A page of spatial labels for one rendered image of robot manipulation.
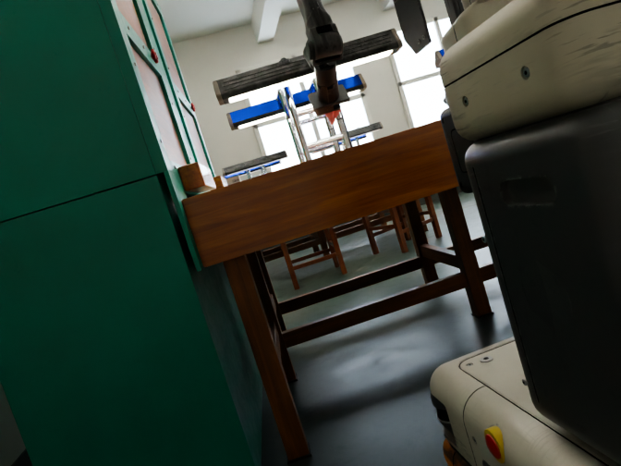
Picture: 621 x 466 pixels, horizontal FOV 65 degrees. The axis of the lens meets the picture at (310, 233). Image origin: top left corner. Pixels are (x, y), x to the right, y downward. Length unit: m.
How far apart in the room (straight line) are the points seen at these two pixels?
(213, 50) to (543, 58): 6.50
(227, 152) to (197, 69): 1.12
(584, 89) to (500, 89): 0.10
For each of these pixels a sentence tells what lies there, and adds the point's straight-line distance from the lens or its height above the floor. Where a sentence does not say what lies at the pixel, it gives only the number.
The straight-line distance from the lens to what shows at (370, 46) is 1.68.
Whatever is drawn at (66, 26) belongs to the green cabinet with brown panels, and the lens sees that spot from 1.39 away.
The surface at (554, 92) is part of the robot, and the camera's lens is 0.51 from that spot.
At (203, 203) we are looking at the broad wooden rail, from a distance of 1.29.
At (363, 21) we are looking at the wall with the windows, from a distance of 7.32.
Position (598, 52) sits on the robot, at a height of 0.73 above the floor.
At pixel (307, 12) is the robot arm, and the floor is 1.10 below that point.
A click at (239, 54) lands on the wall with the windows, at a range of 6.90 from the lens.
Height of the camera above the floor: 0.69
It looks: 5 degrees down
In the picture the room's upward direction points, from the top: 17 degrees counter-clockwise
